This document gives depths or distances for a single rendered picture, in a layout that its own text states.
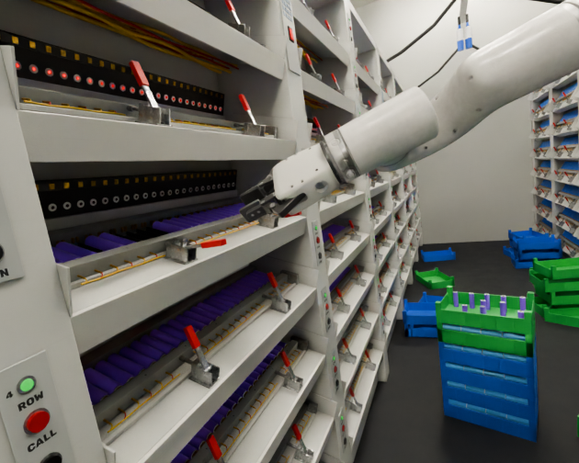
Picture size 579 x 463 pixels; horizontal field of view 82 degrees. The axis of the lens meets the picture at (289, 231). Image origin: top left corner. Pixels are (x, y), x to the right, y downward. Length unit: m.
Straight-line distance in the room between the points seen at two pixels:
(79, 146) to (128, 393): 0.31
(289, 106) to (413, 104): 0.40
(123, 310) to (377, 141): 0.40
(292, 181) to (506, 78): 0.32
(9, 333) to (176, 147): 0.29
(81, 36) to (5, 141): 0.39
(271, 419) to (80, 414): 0.45
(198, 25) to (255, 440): 0.73
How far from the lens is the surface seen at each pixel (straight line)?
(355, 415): 1.38
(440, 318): 1.44
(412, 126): 0.53
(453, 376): 1.55
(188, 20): 0.62
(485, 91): 0.56
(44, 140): 0.40
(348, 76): 1.57
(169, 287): 0.47
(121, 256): 0.48
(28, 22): 0.68
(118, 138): 0.44
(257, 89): 0.92
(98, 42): 0.75
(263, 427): 0.77
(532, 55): 0.58
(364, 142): 0.52
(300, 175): 0.53
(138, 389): 0.54
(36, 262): 0.37
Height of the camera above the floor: 1.02
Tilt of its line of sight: 9 degrees down
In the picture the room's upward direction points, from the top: 8 degrees counter-clockwise
